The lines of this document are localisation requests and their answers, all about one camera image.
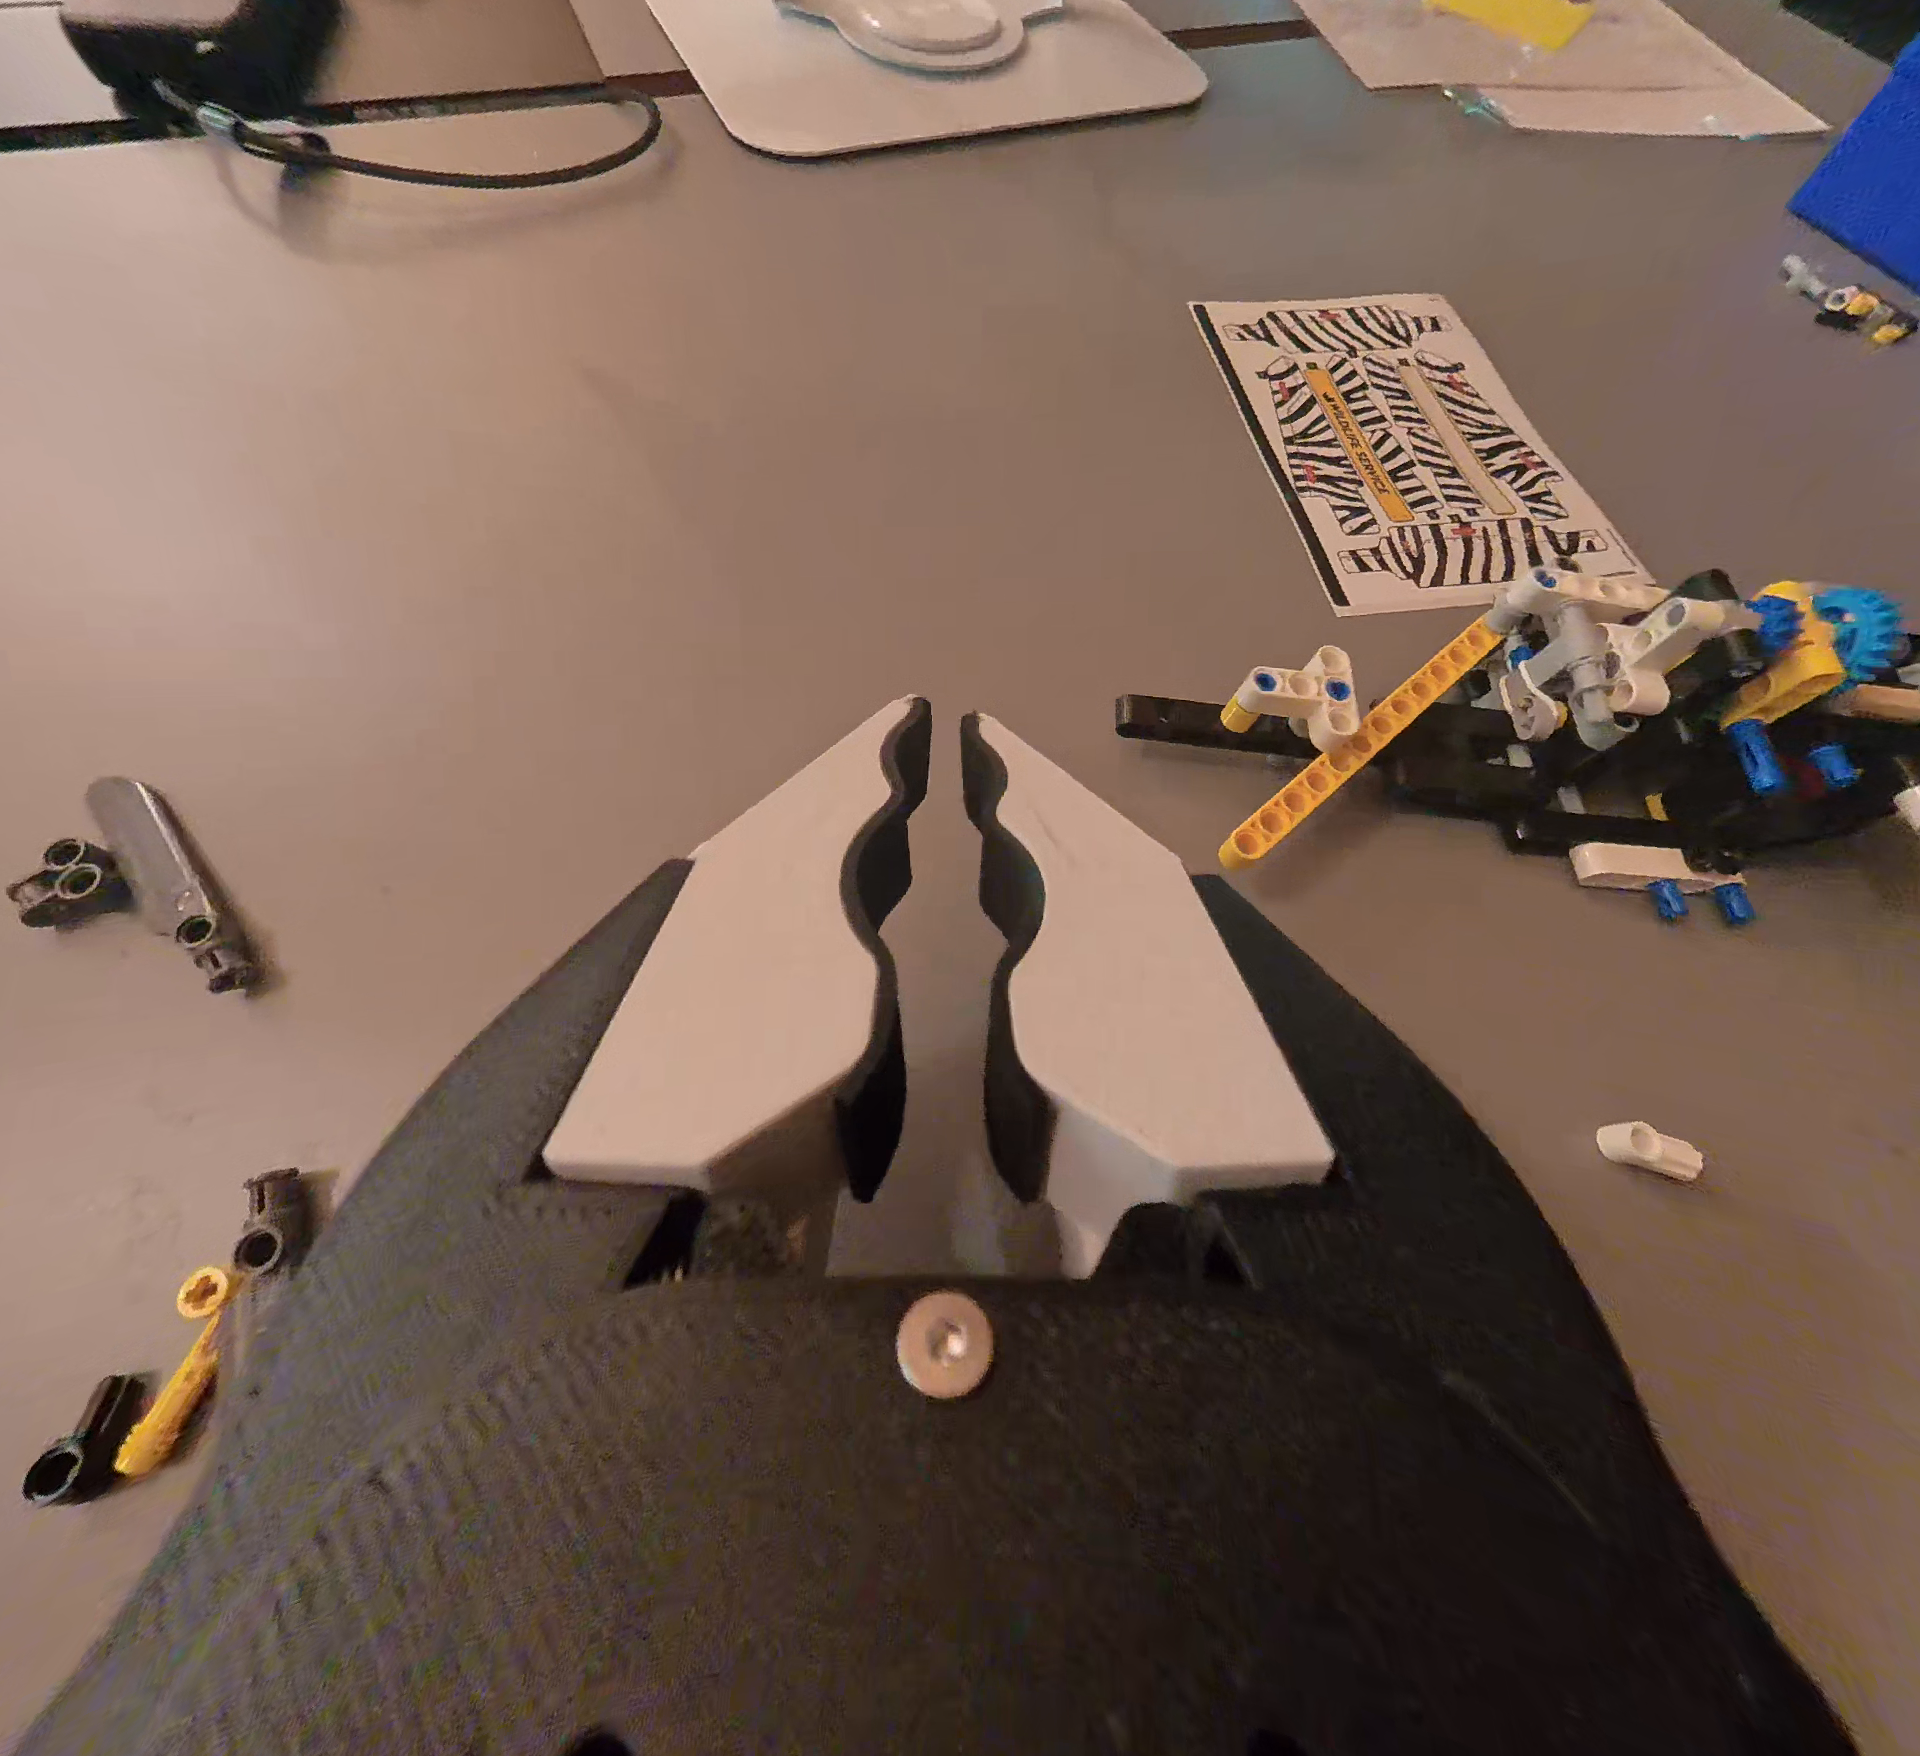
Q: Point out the black lego pin connector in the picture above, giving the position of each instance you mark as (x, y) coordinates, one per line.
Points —
(276, 1225)

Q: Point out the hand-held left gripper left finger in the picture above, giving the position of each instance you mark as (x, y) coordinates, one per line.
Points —
(720, 1007)

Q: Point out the zebra striped sticker sheet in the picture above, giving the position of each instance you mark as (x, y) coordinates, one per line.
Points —
(1396, 466)

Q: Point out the small white lego connector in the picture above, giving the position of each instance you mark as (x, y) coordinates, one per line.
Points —
(1650, 1151)

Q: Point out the black lego vehicle assembly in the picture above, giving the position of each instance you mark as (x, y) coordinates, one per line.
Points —
(1514, 774)

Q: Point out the small black lego connector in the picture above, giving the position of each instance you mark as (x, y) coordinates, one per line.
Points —
(60, 883)

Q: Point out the clear plastic parts bag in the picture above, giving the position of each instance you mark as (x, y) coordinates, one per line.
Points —
(1350, 0)

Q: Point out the black lego tube connector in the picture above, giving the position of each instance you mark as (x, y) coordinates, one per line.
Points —
(83, 1449)

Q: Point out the yellow lego piece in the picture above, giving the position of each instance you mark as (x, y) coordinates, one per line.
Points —
(172, 1395)

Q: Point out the flat yellow lego panel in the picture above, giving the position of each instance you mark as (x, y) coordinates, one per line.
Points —
(1506, 12)

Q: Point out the small loose lego pieces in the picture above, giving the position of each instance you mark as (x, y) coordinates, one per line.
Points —
(1852, 308)

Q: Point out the silver lego cylinder piece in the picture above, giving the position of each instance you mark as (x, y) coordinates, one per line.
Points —
(157, 863)

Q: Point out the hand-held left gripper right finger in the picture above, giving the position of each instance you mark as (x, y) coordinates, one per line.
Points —
(1156, 1021)

